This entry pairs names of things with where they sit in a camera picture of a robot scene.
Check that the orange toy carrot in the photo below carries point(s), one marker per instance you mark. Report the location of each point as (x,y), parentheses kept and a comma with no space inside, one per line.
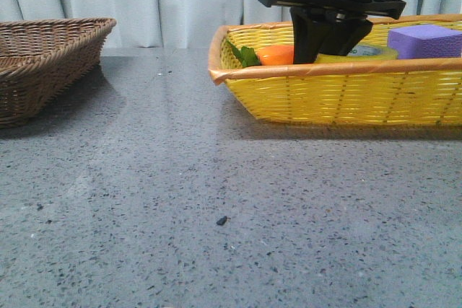
(273,55)

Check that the yellow woven plastic basket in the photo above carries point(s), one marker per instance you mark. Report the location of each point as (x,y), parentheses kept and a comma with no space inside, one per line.
(418,92)

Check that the yellow packing tape roll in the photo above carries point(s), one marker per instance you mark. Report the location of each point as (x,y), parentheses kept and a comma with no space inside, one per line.
(361,53)

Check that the brown wicker basket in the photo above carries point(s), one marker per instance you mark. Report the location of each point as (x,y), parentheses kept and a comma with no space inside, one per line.
(41,58)

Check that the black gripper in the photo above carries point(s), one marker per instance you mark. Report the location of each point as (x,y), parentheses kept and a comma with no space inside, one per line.
(313,34)

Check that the purple foam block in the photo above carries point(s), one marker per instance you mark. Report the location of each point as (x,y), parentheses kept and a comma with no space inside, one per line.
(425,41)

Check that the small black debris chip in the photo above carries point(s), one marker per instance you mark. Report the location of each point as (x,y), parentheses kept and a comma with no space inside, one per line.
(222,221)

